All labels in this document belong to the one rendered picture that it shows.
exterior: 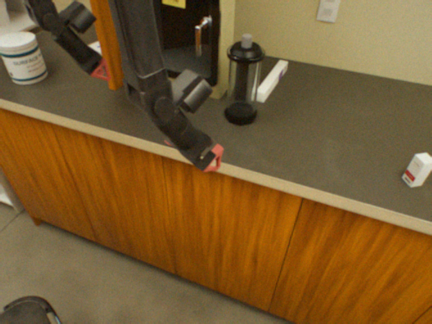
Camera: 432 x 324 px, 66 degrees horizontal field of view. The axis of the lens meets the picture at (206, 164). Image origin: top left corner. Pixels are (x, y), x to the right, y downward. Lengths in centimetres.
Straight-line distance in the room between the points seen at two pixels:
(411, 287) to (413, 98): 64
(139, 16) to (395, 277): 101
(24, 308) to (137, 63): 127
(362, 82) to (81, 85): 105
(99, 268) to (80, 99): 95
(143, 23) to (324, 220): 74
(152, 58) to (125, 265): 144
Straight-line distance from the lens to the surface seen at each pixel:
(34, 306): 162
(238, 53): 96
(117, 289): 181
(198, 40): 105
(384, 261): 114
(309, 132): 109
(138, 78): 55
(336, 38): 147
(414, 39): 148
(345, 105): 125
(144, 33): 53
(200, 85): 65
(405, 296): 127
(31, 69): 141
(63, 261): 198
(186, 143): 69
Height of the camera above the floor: 158
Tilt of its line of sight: 44 degrees down
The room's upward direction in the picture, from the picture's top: straight up
